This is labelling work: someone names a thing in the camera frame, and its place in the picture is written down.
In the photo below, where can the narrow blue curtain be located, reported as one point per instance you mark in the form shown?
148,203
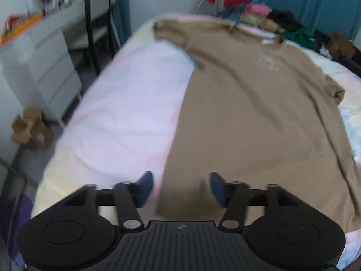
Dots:
121,8

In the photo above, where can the pale yellow garment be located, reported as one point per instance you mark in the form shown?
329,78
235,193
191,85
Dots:
251,19

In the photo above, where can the bed with pastel sheet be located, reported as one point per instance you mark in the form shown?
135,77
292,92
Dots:
127,104

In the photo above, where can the tan t-shirt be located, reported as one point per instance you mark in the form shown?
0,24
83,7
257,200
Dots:
253,104

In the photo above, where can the white drawer cabinet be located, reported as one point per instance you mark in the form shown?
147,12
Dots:
53,73

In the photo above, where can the orange box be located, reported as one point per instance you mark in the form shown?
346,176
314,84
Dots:
19,28

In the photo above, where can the pink garment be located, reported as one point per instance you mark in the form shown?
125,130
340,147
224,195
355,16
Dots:
256,9

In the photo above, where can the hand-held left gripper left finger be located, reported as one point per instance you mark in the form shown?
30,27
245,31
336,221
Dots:
144,189

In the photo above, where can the green garment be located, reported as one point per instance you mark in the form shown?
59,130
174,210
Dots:
299,39

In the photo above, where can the wide blue curtain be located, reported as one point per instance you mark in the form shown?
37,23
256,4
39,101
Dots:
310,2

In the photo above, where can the black garment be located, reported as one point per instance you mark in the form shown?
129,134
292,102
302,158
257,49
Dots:
286,19

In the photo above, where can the black bag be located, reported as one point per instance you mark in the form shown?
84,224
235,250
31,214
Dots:
351,65

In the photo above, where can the open cardboard box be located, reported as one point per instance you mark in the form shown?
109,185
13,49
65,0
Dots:
32,131

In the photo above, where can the purple cloth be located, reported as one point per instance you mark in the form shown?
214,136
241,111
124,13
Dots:
14,225

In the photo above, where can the black frame chair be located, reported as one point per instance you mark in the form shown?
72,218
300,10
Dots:
90,28

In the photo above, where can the brown cardboard box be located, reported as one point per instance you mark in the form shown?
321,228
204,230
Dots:
339,45

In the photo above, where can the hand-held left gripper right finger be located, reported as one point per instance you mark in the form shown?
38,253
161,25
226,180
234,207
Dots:
218,189

